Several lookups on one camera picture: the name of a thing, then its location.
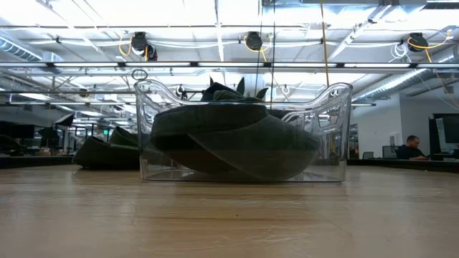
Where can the dark green denim cap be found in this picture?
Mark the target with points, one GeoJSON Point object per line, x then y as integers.
{"type": "Point", "coordinates": [233, 97]}
{"type": "Point", "coordinates": [104, 154]}
{"type": "Point", "coordinates": [251, 150]}

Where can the snake plant in white pot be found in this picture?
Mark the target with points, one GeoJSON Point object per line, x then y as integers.
{"type": "Point", "coordinates": [240, 86]}

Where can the clear plastic bin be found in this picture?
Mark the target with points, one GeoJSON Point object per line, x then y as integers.
{"type": "Point", "coordinates": [337, 172]}

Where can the small grey monitor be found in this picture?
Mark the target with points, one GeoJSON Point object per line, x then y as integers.
{"type": "Point", "coordinates": [389, 152]}

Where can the person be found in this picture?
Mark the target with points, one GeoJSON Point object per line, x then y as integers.
{"type": "Point", "coordinates": [409, 152]}

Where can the black computer monitor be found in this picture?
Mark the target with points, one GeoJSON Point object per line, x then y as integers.
{"type": "Point", "coordinates": [21, 130]}
{"type": "Point", "coordinates": [450, 132]}

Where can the silver ventilation duct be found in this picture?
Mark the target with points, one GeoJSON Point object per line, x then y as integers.
{"type": "Point", "coordinates": [14, 48]}
{"type": "Point", "coordinates": [394, 83]}

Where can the black aluminium table frame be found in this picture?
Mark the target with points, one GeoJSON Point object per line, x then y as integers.
{"type": "Point", "coordinates": [36, 162]}

